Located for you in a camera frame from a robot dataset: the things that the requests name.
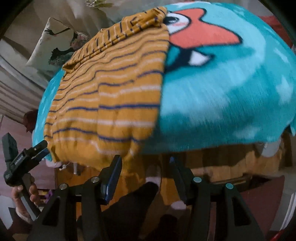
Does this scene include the dark red cap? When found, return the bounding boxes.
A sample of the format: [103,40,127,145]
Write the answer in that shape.
[23,109,38,133]

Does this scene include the orange striped knit sweater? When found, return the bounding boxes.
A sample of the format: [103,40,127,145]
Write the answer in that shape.
[44,6,169,169]

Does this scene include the person's left hand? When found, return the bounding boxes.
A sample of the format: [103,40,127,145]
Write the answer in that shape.
[11,173,41,224]

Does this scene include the white crane print pillow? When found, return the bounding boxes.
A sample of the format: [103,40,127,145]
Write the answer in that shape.
[26,18,90,72]

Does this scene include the turquoise star cartoon blanket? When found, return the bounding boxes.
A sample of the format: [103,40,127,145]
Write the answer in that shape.
[32,1,295,153]

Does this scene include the beige curtain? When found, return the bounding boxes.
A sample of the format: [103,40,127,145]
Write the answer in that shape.
[1,37,50,123]

